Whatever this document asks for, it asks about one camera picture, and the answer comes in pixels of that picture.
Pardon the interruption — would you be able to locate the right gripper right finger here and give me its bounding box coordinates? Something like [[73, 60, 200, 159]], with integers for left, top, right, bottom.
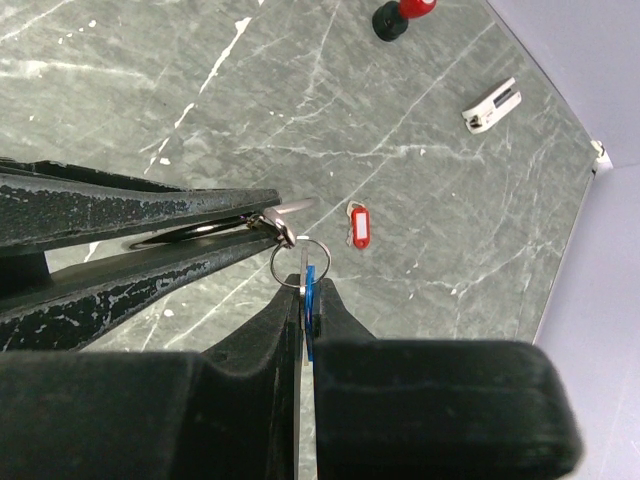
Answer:
[[313, 279, 583, 479]]

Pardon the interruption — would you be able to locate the blue tagged key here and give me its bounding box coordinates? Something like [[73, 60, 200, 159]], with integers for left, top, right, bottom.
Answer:
[[269, 235, 332, 362]]

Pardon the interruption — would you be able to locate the white plastic clip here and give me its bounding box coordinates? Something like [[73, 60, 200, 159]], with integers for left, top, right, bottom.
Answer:
[[461, 77, 522, 135]]

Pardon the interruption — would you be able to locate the red black stamp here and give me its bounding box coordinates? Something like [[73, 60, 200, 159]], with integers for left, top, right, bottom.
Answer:
[[372, 0, 437, 42]]

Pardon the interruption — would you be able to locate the large silver keyring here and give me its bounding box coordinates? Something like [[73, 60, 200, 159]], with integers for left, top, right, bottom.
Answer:
[[122, 197, 317, 251]]

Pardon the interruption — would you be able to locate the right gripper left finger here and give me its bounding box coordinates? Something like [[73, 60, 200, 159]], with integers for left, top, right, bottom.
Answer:
[[1, 289, 302, 479]]

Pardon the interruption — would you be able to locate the white corner bracket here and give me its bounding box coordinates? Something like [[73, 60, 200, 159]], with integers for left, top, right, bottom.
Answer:
[[591, 140, 613, 175]]

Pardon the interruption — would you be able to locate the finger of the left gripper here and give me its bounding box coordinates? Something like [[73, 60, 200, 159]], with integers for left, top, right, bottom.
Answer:
[[1, 234, 275, 352], [1, 158, 281, 256]]

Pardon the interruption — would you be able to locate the red tagged key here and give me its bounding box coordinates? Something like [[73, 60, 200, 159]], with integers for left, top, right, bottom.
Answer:
[[346, 201, 371, 250]]

